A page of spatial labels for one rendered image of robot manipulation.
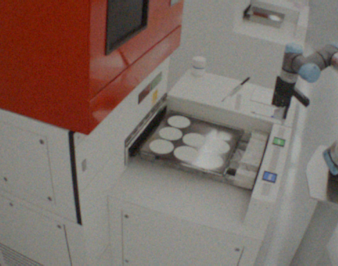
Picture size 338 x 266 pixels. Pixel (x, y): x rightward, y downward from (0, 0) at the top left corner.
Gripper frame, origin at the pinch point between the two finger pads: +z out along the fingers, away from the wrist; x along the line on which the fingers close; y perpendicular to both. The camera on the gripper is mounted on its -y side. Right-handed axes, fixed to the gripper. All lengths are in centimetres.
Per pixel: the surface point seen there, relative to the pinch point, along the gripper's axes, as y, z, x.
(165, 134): 49, 16, 7
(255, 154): 9.2, 17.8, 2.0
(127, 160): 57, 18, 29
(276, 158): -0.3, 10.2, 12.2
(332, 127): -55, 106, -207
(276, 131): 2.5, 9.8, -8.5
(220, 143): 25.1, 15.9, 3.4
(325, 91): -48, 106, -292
